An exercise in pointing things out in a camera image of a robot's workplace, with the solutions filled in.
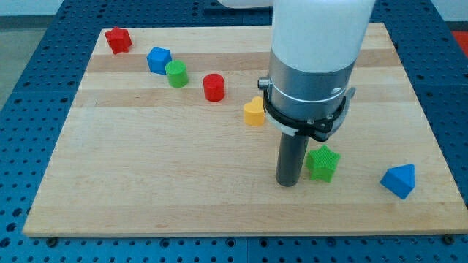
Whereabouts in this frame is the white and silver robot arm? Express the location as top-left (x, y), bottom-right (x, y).
top-left (219, 0), bottom-right (375, 142)

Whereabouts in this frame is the wooden board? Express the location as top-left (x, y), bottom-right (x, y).
top-left (23, 23), bottom-right (467, 237)

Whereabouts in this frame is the blue triangle block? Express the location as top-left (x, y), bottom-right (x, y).
top-left (380, 164), bottom-right (415, 200)

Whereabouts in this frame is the yellow heart block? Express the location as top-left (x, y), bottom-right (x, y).
top-left (243, 96), bottom-right (265, 126)

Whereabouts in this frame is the red cylinder block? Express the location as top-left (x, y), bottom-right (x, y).
top-left (203, 73), bottom-right (225, 102)

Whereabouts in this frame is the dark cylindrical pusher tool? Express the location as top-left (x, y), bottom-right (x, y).
top-left (276, 133), bottom-right (309, 187)

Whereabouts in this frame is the green cylinder block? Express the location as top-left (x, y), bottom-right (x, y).
top-left (165, 60), bottom-right (189, 88)

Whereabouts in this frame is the green star block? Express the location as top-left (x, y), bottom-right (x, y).
top-left (306, 145), bottom-right (341, 183)

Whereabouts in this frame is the blue cube block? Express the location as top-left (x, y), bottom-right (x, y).
top-left (146, 47), bottom-right (172, 75)

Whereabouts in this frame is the red star block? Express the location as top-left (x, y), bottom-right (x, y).
top-left (105, 26), bottom-right (132, 54)

